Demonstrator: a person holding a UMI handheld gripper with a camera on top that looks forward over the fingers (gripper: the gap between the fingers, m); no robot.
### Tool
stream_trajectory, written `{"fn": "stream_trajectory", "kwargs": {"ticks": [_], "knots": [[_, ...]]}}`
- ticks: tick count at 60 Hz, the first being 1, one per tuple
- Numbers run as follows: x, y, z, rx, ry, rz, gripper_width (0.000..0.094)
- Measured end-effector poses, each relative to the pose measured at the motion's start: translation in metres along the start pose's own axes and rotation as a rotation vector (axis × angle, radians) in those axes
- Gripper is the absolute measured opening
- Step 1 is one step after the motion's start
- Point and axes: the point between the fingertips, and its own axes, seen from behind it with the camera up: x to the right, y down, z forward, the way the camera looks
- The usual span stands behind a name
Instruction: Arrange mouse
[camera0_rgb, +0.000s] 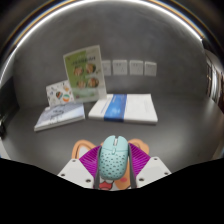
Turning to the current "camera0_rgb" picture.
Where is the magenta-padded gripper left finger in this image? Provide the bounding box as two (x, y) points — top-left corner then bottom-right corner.
(57, 145), (101, 190)

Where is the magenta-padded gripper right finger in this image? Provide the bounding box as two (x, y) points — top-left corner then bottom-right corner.
(127, 143), (172, 190)

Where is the small colourful printed card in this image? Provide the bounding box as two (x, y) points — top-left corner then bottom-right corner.
(45, 79), (75, 108)

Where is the green food menu sheet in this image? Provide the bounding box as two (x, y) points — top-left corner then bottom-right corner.
(62, 44), (108, 103)

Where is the orange fox-shaped mouse pad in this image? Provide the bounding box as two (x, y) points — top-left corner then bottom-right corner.
(71, 137), (151, 192)

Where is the grey patterned booklet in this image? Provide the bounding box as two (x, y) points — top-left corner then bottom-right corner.
(33, 101), (86, 133)

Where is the white book with blue band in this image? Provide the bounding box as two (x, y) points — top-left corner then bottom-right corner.
(87, 93), (159, 126)

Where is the mint green perforated computer mouse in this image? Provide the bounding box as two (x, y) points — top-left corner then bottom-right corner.
(97, 134), (130, 184)

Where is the white wall socket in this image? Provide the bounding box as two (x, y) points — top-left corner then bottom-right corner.
(112, 59), (129, 76)
(101, 59), (112, 77)
(129, 59), (144, 76)
(144, 61), (158, 78)

